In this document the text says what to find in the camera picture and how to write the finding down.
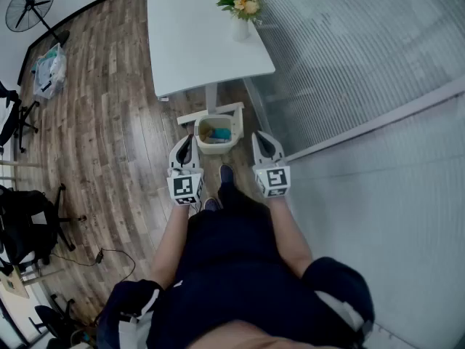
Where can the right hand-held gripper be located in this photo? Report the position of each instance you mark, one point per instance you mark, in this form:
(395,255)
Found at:
(278,178)

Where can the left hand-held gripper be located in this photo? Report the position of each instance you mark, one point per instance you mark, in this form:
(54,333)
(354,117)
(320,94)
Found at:
(185,189)

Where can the cream lidded trash bin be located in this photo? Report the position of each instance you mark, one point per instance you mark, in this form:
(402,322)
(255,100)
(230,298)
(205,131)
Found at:
(214,147)

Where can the white plastic bin lid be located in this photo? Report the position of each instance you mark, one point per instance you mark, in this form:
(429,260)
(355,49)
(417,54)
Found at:
(238,124)

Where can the person's right forearm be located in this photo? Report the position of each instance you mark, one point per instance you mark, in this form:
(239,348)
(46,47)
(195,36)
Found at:
(290,235)

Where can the person's left forearm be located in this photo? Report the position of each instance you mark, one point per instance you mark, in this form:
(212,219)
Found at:
(170,242)

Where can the blue item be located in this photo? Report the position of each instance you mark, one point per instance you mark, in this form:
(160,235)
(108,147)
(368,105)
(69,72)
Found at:
(221,133)

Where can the person's right dark shoe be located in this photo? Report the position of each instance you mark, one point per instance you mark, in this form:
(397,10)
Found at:
(226,173)

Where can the person's dark shoe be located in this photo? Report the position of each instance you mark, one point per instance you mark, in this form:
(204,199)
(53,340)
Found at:
(211,204)
(226,173)

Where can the person's left dark shoe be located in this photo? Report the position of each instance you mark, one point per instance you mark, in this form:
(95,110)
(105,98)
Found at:
(211,204)

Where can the person's dark clothed body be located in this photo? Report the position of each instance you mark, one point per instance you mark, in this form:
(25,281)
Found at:
(236,267)

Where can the white table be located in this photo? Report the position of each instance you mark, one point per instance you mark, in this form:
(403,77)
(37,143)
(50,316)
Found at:
(192,38)

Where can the white vase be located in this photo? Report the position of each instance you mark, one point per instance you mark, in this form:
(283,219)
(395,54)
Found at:
(239,29)

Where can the pink and orange flower bouquet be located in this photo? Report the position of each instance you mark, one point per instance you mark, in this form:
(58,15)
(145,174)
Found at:
(241,0)

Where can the clear plastic storage bin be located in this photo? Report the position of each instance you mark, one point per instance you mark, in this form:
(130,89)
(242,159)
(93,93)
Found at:
(51,75)

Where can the black office chair white cushion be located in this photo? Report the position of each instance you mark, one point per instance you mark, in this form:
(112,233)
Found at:
(23,118)

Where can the black mesh office chair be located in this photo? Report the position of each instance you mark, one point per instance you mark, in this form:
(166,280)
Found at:
(25,224)

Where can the light wooden desk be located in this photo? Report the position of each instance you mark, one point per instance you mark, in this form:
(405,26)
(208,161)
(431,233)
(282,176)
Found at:
(11,284)

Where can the black standing fan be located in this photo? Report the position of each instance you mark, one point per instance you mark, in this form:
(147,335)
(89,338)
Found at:
(30,4)

